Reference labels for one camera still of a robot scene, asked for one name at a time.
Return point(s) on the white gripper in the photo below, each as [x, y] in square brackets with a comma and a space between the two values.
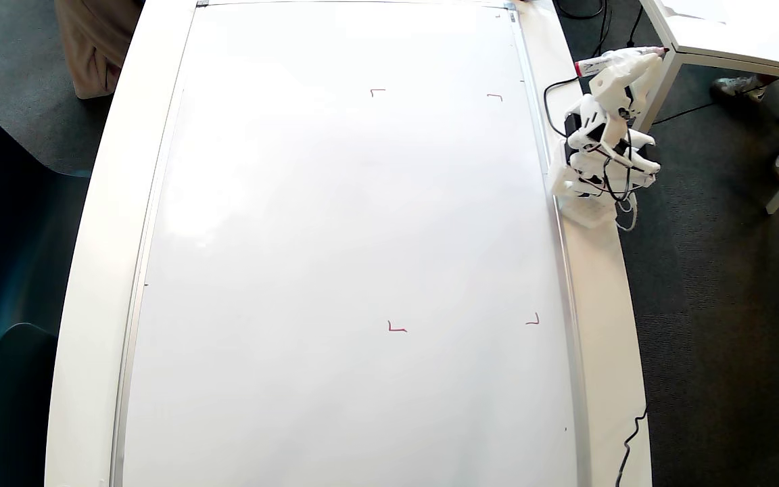
[611, 80]

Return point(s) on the red marker pen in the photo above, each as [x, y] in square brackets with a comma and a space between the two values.
[592, 65]

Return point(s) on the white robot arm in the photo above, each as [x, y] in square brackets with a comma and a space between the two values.
[585, 196]

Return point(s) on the large whiteboard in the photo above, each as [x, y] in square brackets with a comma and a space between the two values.
[335, 237]

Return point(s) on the white side table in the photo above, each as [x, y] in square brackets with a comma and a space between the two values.
[754, 40]

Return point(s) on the beige trousers leg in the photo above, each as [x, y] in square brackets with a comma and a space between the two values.
[92, 47]

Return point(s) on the dark blue chair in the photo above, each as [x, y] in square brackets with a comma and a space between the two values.
[4, 237]
[11, 419]

